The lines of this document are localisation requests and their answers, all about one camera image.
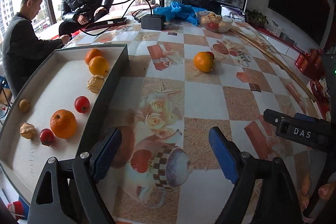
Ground beige walnut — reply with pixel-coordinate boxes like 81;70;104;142
20;122;37;139
87;75;105;94

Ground orange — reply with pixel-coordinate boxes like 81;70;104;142
88;56;109;77
194;52;214;73

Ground right hand holding gripper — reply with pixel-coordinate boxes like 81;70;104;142
298;174;335;211

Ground red gift boxes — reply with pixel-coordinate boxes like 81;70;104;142
295;49;324;81

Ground red fruit in tray lower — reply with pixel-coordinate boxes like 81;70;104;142
39;128;55;147

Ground red fruit in tray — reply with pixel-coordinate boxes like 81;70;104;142
75;96;90;114
39;128;55;147

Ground large mandarin in tray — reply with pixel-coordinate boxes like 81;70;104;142
50;109;77;139

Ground beige walnut in tray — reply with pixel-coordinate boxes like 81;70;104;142
20;122;37;139

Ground grey tray box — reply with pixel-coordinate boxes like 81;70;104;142
1;44;129;203

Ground red fruit in tray upper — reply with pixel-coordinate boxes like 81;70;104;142
75;96;90;114

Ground long wooden stick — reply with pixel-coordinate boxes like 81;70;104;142
230;28;317;102

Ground small yellow longan in tray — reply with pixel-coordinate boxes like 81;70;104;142
19;99;31;113

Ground potted green plant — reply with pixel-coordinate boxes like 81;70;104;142
245;10;269;28

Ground orange on table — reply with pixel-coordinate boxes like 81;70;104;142
194;52;214;73

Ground white tissue pack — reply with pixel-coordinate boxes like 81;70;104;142
221;5;245;23

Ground glass fruit bowl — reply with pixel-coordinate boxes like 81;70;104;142
197;10;234;33

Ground mandarin at tray far end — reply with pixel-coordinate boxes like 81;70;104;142
85;48;104;65

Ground man in dark sweater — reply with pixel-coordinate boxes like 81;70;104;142
2;0;70;97

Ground blue plastic bag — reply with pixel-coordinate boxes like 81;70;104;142
153;1;206;26

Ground grey power adapter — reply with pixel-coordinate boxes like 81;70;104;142
141;14;166;31

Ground dark tablet on table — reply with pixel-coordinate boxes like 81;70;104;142
84;17;127;31

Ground person in black puffer jacket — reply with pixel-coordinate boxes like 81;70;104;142
59;0;114;36

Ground wall television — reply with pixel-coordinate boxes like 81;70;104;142
268;0;330;44

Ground black cable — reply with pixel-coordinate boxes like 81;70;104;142
79;0;161;37

